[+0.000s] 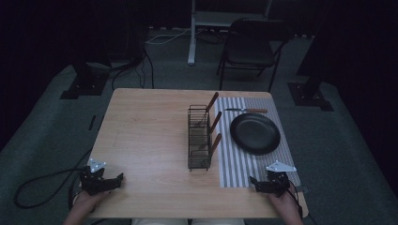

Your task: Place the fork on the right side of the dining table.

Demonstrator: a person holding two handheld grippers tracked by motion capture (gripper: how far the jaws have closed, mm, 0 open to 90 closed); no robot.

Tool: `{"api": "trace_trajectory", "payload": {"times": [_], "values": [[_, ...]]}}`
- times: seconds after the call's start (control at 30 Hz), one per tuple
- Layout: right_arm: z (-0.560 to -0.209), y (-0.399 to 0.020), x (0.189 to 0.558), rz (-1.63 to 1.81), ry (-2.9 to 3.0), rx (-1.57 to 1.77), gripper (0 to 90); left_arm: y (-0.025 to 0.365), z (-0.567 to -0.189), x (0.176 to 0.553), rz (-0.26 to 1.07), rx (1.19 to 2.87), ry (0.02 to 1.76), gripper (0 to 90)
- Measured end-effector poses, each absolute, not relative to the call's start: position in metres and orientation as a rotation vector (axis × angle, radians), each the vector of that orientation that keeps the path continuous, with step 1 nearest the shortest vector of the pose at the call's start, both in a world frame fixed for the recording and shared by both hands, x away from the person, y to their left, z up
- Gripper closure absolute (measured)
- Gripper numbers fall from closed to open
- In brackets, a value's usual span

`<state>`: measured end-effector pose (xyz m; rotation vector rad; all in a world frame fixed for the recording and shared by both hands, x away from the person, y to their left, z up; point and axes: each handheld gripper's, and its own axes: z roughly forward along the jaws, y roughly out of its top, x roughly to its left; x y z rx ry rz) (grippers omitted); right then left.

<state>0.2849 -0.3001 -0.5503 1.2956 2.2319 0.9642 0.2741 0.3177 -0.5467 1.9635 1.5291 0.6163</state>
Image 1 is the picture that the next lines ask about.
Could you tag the black round plate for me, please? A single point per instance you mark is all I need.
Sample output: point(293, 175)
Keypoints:
point(255, 133)

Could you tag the white metal desk frame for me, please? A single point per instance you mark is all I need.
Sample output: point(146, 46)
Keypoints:
point(219, 18)

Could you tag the person's left hand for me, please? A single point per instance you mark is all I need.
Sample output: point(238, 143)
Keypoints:
point(86, 201)

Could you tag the black stand with base plate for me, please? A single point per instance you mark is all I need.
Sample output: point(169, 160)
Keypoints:
point(309, 93)
point(84, 86)

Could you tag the person's right hand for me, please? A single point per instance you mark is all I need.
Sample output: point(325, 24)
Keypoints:
point(287, 204)

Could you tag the small dark floor strip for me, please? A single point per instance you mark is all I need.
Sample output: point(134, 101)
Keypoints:
point(92, 122)

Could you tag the black folding chair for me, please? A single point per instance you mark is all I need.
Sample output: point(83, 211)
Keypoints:
point(250, 51)

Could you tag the grey striped placemat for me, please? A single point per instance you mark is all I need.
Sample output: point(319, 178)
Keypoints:
point(237, 170)

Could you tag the person's light trousers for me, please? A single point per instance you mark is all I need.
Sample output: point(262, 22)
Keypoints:
point(187, 222)

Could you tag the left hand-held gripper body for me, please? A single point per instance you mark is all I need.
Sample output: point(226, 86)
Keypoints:
point(91, 182)

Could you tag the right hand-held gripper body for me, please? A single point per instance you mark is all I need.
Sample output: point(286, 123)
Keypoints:
point(277, 182)

